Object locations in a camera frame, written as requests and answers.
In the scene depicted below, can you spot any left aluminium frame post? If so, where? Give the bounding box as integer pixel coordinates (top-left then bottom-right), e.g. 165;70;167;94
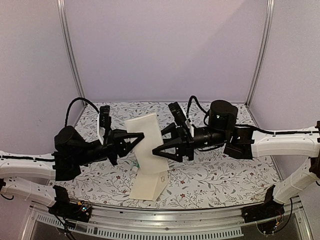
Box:
56;0;85;98

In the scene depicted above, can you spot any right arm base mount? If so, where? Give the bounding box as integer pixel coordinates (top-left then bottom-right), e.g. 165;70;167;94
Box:
241;185;285;223

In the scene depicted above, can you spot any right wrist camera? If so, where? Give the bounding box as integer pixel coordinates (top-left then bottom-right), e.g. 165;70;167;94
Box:
168;102;195;131

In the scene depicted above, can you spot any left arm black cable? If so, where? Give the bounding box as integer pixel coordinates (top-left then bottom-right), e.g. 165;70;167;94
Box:
63;97;101;127

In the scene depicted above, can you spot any aluminium frame post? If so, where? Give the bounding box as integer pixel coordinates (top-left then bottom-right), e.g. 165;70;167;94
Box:
56;0;85;98
245;0;275;108

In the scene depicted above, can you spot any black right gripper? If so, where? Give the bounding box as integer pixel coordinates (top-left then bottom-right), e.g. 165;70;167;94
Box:
149;122;228;165

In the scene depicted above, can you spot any cream envelope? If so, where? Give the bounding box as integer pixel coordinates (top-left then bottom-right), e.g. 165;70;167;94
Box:
129;170;169;202

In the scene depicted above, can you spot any floral patterned table mat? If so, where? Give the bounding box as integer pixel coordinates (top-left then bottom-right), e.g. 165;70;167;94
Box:
48;102;281;209

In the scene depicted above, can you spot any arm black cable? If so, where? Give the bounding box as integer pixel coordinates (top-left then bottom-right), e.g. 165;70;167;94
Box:
63;97;101;127
187;95;213;126

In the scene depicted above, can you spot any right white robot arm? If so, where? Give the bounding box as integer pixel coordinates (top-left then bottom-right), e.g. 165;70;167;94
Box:
152;100;320;218

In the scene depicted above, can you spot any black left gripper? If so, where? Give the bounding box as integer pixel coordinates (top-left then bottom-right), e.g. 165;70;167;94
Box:
73;127;144;167

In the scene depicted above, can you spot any front aluminium rail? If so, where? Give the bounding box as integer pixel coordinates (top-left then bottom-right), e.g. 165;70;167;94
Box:
21;197;314;240

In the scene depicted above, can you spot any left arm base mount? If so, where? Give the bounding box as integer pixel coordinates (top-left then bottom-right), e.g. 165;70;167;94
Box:
48;185;92;223

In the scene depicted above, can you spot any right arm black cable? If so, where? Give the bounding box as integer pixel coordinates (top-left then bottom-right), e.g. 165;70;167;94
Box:
187;95;213;126

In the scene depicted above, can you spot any right aluminium frame post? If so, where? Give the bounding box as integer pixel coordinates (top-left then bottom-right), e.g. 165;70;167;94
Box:
245;0;275;108

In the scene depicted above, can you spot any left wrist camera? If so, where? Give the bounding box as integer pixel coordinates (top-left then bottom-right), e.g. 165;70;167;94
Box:
97;105;112;133

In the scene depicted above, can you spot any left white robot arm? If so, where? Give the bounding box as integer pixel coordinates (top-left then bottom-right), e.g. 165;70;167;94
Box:
0;125;144;217

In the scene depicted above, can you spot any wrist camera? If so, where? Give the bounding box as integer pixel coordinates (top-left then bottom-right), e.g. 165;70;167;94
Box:
168;102;195;131
97;105;112;133

